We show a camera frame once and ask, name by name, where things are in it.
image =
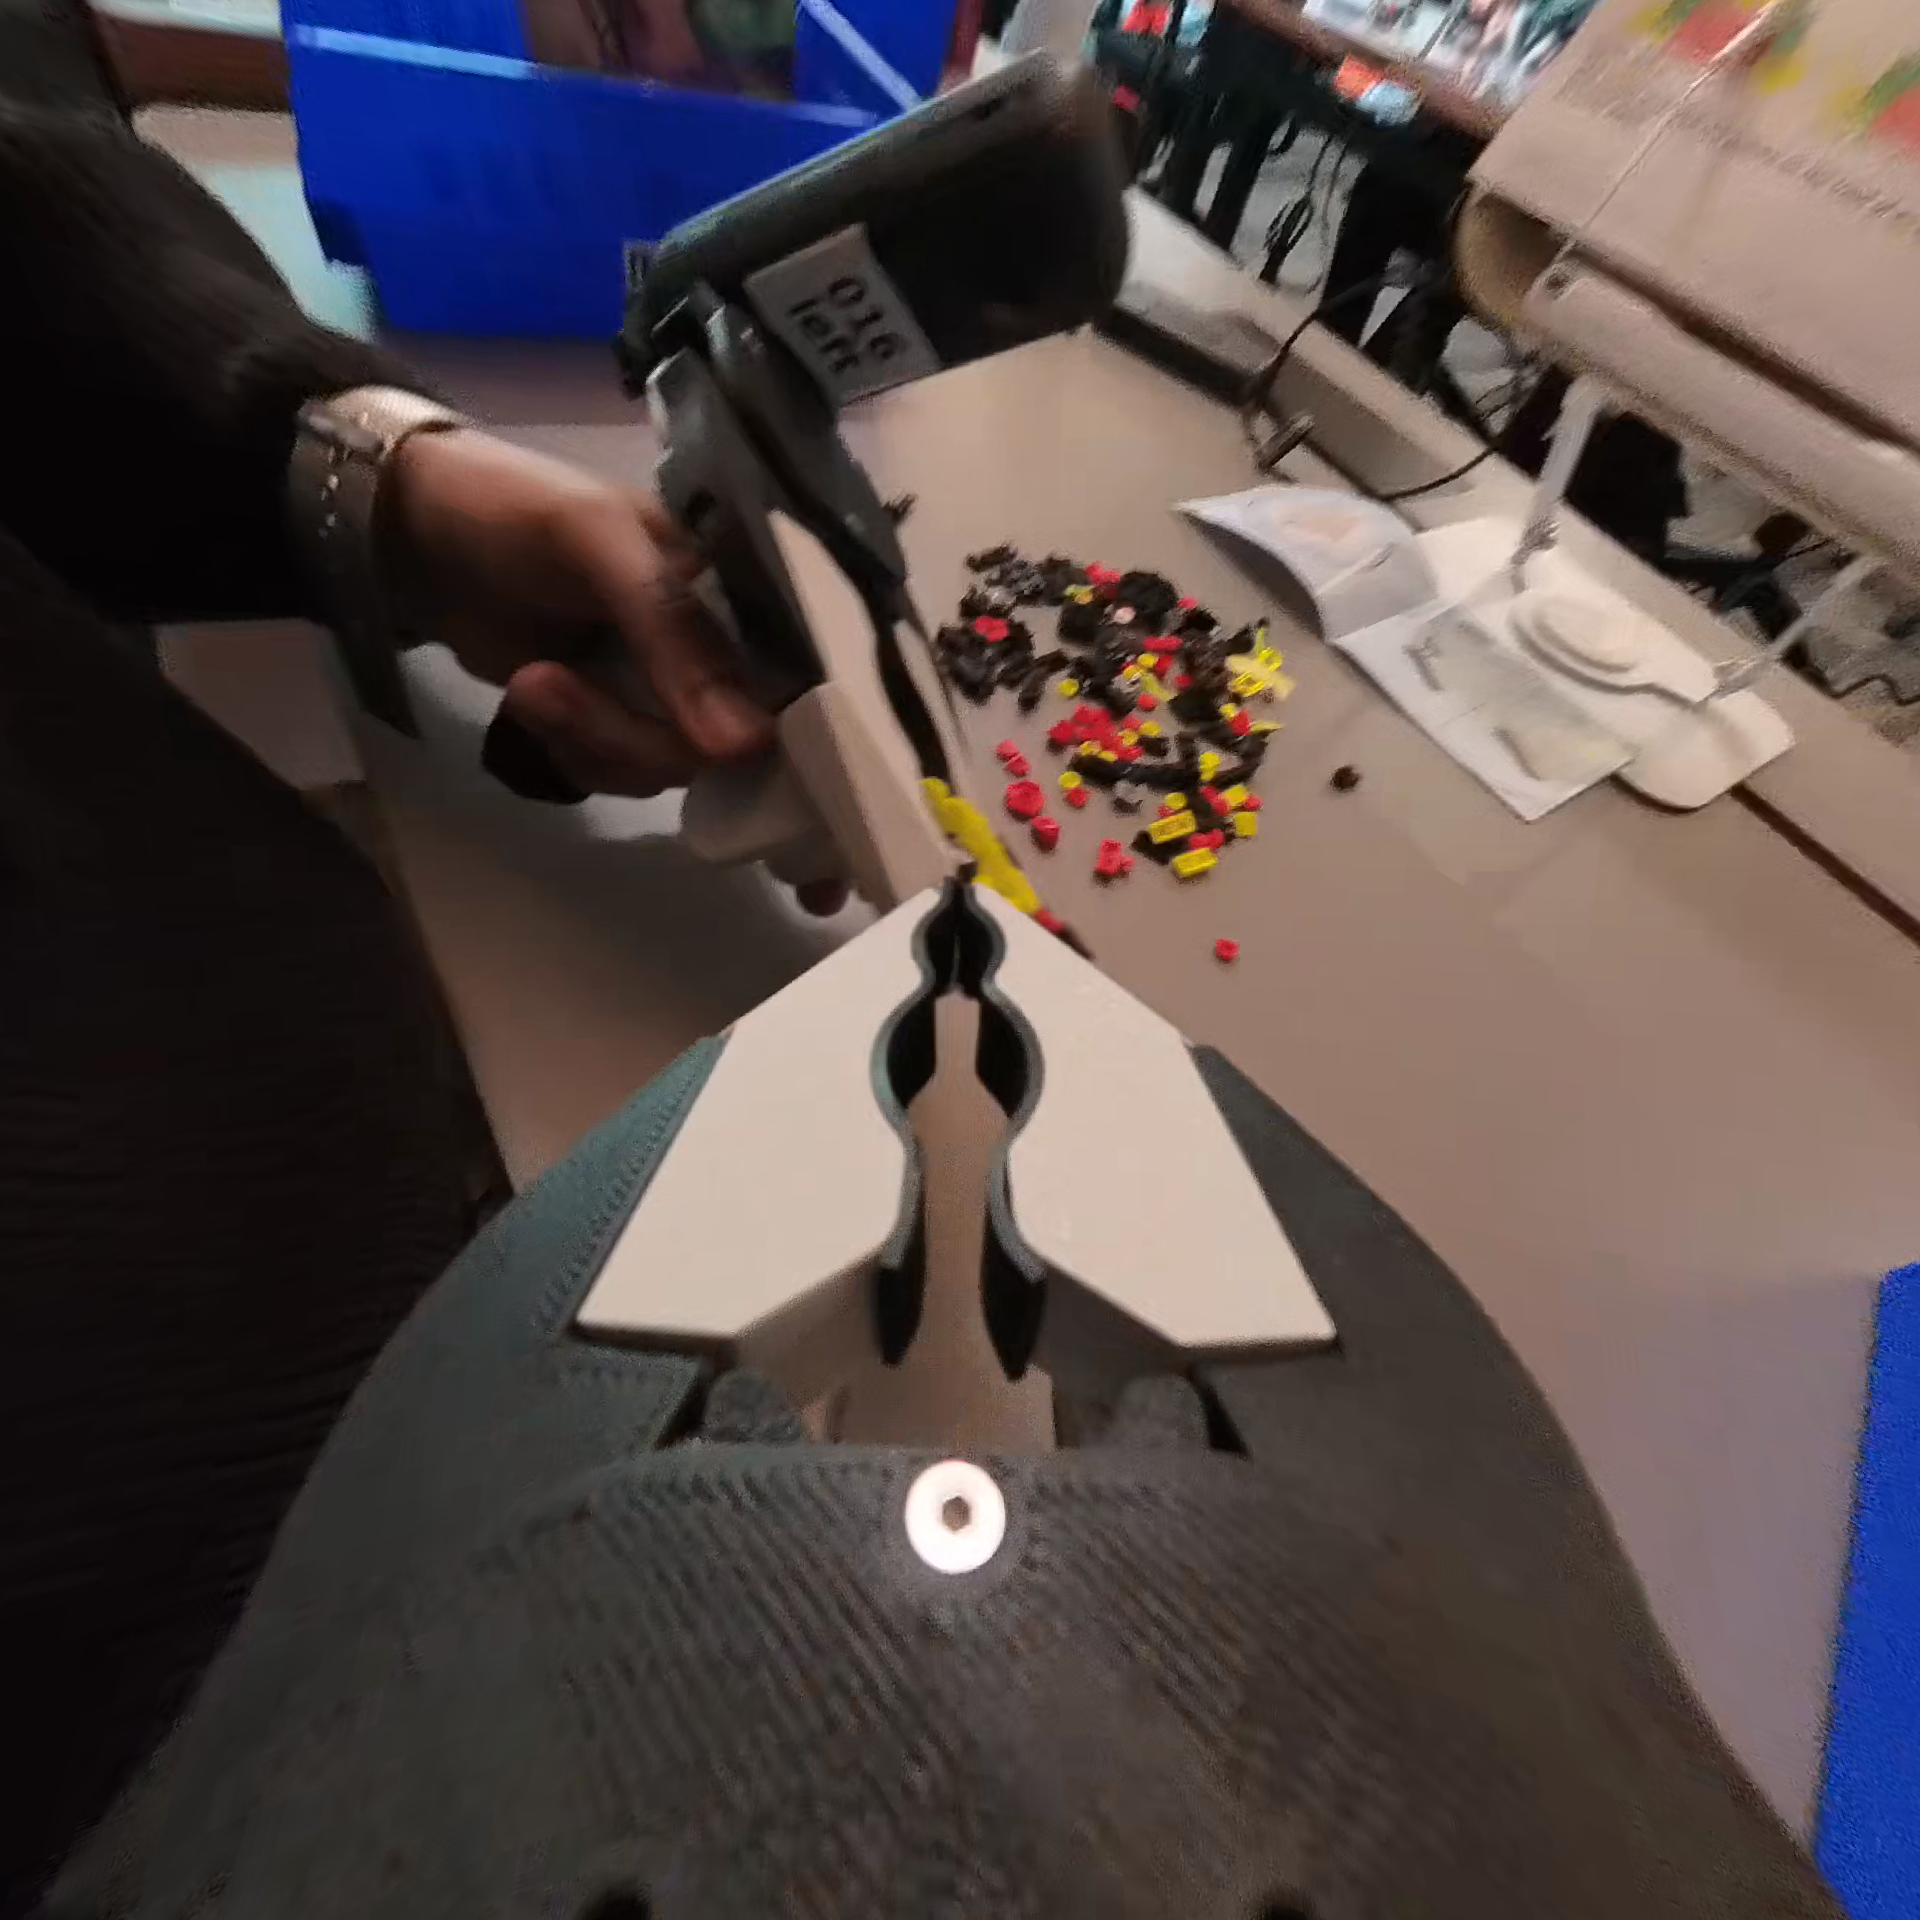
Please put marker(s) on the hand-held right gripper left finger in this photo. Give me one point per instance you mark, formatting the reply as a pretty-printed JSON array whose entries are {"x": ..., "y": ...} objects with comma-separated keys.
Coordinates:
[{"x": 749, "y": 1201}]

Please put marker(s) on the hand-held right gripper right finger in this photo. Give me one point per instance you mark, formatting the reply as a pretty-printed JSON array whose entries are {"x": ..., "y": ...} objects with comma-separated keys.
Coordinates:
[{"x": 1171, "y": 1201}]

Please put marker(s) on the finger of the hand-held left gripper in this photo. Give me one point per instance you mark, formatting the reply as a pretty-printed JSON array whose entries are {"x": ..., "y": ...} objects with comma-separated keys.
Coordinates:
[
  {"x": 856, "y": 721},
  {"x": 922, "y": 691}
]

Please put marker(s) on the black yellow red lego model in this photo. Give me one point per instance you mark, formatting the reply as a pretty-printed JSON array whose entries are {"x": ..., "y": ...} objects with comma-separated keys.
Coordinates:
[{"x": 975, "y": 840}]

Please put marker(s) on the pile of lego pieces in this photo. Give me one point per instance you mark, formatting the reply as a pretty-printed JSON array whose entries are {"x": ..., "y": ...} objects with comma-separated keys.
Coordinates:
[{"x": 1109, "y": 675}]

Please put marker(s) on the person's left hand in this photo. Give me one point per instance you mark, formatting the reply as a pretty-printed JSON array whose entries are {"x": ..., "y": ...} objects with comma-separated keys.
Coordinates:
[{"x": 569, "y": 628}]

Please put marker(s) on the blue plastic bin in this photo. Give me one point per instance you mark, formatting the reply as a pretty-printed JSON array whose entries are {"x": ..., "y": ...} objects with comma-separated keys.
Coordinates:
[
  {"x": 1882, "y": 1651},
  {"x": 523, "y": 195}
]

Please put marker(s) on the instruction booklet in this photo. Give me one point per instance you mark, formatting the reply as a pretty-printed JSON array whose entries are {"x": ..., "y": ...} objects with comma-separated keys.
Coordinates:
[{"x": 1381, "y": 599}]

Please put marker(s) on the wristwatch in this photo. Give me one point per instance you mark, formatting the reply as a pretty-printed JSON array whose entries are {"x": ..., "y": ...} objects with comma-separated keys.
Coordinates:
[{"x": 375, "y": 420}]

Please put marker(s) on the person's black sweater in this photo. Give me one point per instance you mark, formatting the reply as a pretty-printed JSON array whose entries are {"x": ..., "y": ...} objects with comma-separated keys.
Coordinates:
[{"x": 181, "y": 1125}]

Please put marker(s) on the white stand base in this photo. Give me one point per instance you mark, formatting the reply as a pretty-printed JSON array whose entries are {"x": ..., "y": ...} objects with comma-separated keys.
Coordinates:
[{"x": 1695, "y": 749}]

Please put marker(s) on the beige covered furniture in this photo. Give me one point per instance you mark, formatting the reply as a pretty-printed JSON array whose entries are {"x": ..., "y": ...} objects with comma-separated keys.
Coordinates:
[{"x": 1724, "y": 224}]

